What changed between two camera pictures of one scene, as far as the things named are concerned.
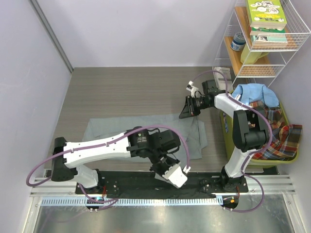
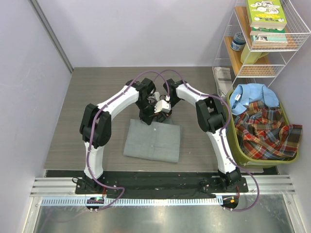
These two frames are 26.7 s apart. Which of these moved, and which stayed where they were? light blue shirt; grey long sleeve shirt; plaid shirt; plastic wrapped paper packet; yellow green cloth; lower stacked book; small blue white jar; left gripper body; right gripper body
Moved: left gripper body; right gripper body; grey long sleeve shirt
Stayed: yellow green cloth; plastic wrapped paper packet; lower stacked book; small blue white jar; light blue shirt; plaid shirt
